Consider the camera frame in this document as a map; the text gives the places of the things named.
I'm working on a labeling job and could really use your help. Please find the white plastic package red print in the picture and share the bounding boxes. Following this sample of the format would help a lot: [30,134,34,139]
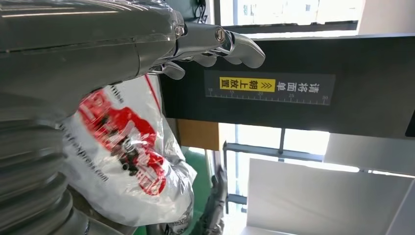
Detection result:
[59,74,197,228]

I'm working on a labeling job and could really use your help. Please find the black weighing device column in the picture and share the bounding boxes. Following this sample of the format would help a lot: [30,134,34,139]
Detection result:
[160,33,415,141]

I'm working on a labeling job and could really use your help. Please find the dark window frame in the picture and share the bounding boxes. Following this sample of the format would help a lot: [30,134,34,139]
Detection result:
[222,128,325,215]

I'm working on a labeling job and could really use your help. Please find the brown cardboard box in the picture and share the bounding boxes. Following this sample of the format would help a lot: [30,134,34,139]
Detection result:
[176,118,222,152]

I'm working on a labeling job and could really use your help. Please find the white partition panel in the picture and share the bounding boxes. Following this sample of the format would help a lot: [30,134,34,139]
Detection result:
[246,158,415,235]

